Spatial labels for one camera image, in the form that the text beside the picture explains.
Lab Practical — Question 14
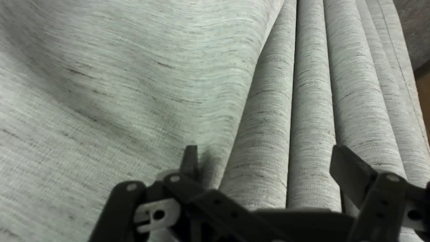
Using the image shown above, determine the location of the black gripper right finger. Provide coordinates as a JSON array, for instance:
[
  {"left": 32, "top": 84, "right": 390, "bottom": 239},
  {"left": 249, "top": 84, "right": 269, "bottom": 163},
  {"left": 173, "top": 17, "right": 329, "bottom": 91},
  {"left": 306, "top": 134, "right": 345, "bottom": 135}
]
[{"left": 329, "top": 144, "right": 430, "bottom": 242}]

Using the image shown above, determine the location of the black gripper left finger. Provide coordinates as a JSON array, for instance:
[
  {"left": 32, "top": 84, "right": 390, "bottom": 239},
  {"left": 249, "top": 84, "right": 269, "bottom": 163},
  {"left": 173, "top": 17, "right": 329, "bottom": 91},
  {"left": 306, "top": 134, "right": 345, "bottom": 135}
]
[{"left": 93, "top": 144, "right": 253, "bottom": 242}]

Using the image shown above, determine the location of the grey woven curtain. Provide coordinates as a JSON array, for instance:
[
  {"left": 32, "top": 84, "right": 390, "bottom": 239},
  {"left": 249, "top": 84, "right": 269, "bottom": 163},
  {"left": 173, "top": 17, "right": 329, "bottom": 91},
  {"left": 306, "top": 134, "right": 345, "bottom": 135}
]
[{"left": 0, "top": 0, "right": 430, "bottom": 242}]

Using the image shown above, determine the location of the tall wooden side panel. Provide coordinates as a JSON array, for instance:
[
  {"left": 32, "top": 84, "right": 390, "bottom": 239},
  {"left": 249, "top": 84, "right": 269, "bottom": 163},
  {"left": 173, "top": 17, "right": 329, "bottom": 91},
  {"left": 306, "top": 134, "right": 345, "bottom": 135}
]
[{"left": 413, "top": 60, "right": 430, "bottom": 146}]

